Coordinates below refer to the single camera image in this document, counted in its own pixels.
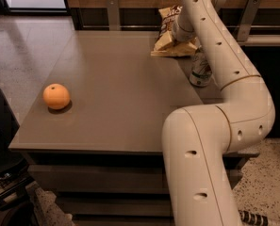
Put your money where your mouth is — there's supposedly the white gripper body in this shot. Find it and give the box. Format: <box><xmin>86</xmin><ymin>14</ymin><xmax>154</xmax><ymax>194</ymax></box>
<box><xmin>172</xmin><ymin>14</ymin><xmax>195</xmax><ymax>42</ymax></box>

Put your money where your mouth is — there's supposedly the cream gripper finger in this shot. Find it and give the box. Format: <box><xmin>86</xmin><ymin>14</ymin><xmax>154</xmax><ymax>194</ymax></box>
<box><xmin>154</xmin><ymin>31</ymin><xmax>176</xmax><ymax>51</ymax></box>

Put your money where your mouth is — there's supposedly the brown chip bag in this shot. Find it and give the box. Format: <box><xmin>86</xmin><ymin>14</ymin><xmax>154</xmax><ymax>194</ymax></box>
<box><xmin>151</xmin><ymin>6</ymin><xmax>197</xmax><ymax>57</ymax></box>

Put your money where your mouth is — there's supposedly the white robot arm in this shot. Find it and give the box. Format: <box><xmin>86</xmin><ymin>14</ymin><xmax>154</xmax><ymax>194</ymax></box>
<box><xmin>162</xmin><ymin>0</ymin><xmax>275</xmax><ymax>226</ymax></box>

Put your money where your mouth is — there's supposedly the grey drawer cabinet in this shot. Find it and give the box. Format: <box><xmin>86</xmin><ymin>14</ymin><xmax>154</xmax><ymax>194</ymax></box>
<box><xmin>8</xmin><ymin>30</ymin><xmax>260</xmax><ymax>226</ymax></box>

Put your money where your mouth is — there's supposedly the orange fruit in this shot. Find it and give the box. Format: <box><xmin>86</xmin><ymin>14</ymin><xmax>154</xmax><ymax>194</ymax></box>
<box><xmin>42</xmin><ymin>84</ymin><xmax>71</xmax><ymax>110</ymax></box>

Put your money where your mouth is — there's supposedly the black chair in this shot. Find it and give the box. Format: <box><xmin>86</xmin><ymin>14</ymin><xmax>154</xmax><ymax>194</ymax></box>
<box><xmin>0</xmin><ymin>89</ymin><xmax>37</xmax><ymax>226</ymax></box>

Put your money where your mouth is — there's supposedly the right metal wall bracket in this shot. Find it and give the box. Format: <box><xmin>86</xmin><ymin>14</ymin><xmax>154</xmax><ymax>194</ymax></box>
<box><xmin>235</xmin><ymin>0</ymin><xmax>262</xmax><ymax>42</ymax></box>

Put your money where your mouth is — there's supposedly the metal wall bracket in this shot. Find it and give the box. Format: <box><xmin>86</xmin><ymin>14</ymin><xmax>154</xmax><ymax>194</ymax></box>
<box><xmin>106</xmin><ymin>0</ymin><xmax>121</xmax><ymax>31</ymax></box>
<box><xmin>235</xmin><ymin>0</ymin><xmax>262</xmax><ymax>42</ymax></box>

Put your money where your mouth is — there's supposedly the left metal wall bracket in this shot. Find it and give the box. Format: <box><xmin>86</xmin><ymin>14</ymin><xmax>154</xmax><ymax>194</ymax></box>
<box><xmin>106</xmin><ymin>0</ymin><xmax>121</xmax><ymax>31</ymax></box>

